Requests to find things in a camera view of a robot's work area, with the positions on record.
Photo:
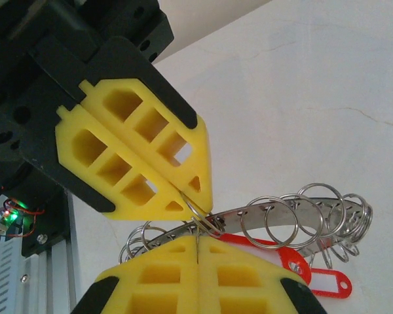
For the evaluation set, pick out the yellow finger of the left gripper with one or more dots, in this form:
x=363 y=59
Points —
x=201 y=163
x=63 y=147

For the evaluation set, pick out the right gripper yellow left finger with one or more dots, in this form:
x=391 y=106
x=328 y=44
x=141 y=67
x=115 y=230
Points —
x=183 y=288

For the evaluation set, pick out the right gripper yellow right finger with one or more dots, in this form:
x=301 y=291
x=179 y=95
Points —
x=209 y=288

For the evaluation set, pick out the aluminium extrusion post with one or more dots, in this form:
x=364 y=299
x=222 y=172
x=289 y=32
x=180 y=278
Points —
x=62 y=261

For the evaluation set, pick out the black metal bracket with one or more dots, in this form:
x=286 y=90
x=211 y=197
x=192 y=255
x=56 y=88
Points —
x=52 y=222

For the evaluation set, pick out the white perforated panel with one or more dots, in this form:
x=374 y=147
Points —
x=3 y=288

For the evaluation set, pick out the red plastic key tag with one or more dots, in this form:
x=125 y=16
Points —
x=281 y=253
x=335 y=276

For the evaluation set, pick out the circuit board with green light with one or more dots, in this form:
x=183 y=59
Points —
x=6 y=225

